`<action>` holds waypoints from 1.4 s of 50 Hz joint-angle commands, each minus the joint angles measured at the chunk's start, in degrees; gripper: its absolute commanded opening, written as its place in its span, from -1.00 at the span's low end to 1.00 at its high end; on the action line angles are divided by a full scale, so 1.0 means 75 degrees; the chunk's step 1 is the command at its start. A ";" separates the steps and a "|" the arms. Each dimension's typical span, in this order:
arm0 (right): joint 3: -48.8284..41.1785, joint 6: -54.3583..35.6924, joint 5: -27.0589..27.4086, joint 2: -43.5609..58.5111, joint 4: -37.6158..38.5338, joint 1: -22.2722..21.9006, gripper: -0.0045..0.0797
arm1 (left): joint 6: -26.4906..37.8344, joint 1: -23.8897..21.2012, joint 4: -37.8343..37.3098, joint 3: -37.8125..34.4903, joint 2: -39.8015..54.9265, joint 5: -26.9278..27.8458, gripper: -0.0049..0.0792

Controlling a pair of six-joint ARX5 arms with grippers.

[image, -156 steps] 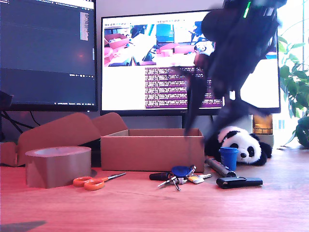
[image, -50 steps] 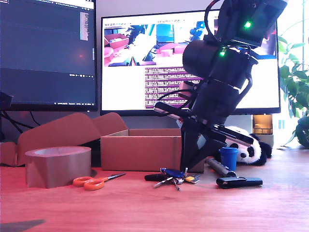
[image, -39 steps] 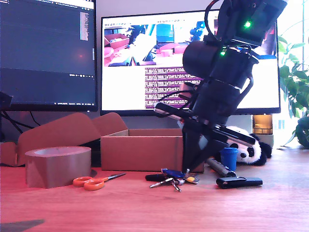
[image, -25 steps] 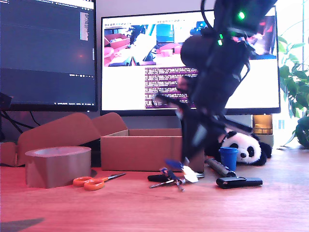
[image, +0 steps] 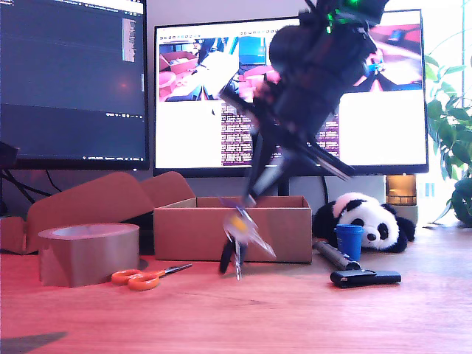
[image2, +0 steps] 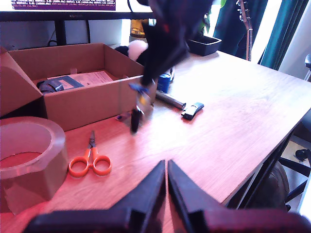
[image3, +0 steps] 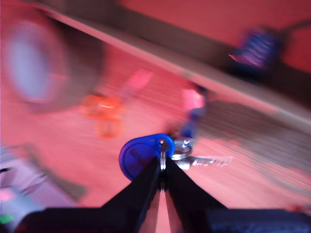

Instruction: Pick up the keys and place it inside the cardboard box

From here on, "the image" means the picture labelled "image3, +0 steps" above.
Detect dark purple printed ribbon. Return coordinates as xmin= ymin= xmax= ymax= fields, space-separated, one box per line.
xmin=228 ymin=28 xmax=280 ymax=73

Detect orange transparent plastic object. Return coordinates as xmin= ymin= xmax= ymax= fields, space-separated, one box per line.
xmin=81 ymin=93 xmax=126 ymax=139

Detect keys with blue fob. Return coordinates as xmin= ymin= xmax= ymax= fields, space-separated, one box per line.
xmin=119 ymin=88 xmax=234 ymax=193

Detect large tape roll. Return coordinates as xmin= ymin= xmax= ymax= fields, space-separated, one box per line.
xmin=0 ymin=8 xmax=106 ymax=115

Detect open cardboard box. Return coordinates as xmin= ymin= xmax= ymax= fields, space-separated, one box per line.
xmin=23 ymin=0 xmax=311 ymax=128

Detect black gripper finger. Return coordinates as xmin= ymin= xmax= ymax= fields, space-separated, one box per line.
xmin=101 ymin=156 xmax=162 ymax=233
xmin=164 ymin=158 xmax=228 ymax=233

